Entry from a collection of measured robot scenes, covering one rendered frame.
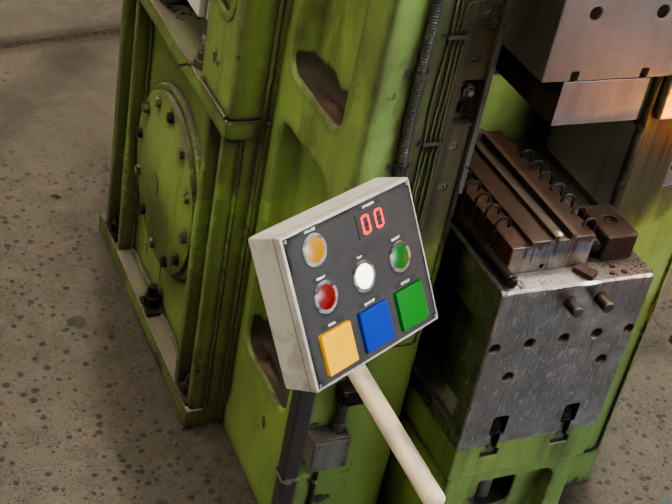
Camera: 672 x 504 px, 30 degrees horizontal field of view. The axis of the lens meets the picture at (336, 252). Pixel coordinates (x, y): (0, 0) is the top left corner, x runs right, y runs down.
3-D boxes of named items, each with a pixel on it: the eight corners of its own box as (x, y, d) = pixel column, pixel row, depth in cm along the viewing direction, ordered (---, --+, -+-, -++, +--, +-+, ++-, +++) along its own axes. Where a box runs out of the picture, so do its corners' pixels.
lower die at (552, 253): (585, 264, 267) (597, 231, 262) (505, 274, 259) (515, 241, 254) (492, 158, 296) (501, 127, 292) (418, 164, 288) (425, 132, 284)
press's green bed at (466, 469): (543, 556, 321) (595, 423, 294) (414, 586, 306) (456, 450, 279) (447, 409, 360) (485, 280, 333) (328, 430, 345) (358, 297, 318)
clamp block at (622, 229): (632, 258, 271) (641, 233, 268) (599, 262, 268) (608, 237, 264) (602, 226, 280) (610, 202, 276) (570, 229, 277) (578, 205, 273)
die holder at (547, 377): (597, 424, 294) (656, 273, 268) (456, 451, 279) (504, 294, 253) (485, 279, 334) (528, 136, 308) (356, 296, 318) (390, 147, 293)
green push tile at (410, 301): (429, 316, 232) (421, 278, 230) (405, 332, 227) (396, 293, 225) (422, 316, 234) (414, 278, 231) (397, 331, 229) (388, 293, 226)
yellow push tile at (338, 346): (360, 359, 219) (350, 320, 217) (331, 377, 214) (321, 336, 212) (353, 359, 220) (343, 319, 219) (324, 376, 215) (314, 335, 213)
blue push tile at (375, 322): (396, 337, 226) (387, 298, 224) (369, 354, 220) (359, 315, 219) (388, 336, 227) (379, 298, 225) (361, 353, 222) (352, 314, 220)
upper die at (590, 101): (636, 120, 246) (651, 77, 241) (550, 126, 238) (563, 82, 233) (530, 22, 276) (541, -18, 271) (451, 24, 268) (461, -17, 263)
